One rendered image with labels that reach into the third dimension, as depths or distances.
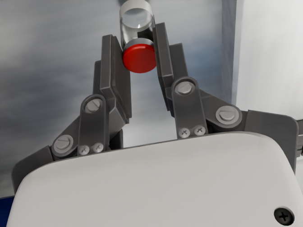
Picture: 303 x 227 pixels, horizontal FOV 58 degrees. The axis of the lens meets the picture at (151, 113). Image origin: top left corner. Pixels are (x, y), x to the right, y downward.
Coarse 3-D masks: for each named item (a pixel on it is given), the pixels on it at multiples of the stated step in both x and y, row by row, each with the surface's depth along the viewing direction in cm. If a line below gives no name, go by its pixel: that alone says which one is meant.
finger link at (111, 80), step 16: (112, 48) 14; (96, 64) 15; (112, 64) 13; (96, 80) 14; (112, 80) 13; (128, 80) 16; (112, 96) 13; (128, 96) 15; (112, 112) 13; (128, 112) 14; (112, 128) 13; (64, 144) 12
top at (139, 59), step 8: (128, 48) 15; (136, 48) 15; (144, 48) 15; (152, 48) 15; (128, 56) 15; (136, 56) 15; (144, 56) 15; (152, 56) 15; (128, 64) 15; (136, 64) 16; (144, 64) 16; (152, 64) 16; (136, 72) 16; (144, 72) 16
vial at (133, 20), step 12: (132, 0) 17; (144, 0) 17; (120, 12) 17; (132, 12) 16; (144, 12) 16; (120, 24) 17; (132, 24) 16; (144, 24) 16; (120, 36) 16; (132, 36) 15; (144, 36) 15
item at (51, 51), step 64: (0, 0) 17; (64, 0) 18; (192, 0) 18; (0, 64) 21; (64, 64) 22; (192, 64) 23; (0, 128) 28; (64, 128) 29; (128, 128) 31; (0, 192) 35
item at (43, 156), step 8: (40, 152) 12; (48, 152) 12; (24, 160) 12; (32, 160) 12; (40, 160) 12; (48, 160) 12; (56, 160) 12; (16, 168) 12; (24, 168) 12; (32, 168) 12; (16, 176) 12; (24, 176) 12; (16, 184) 12
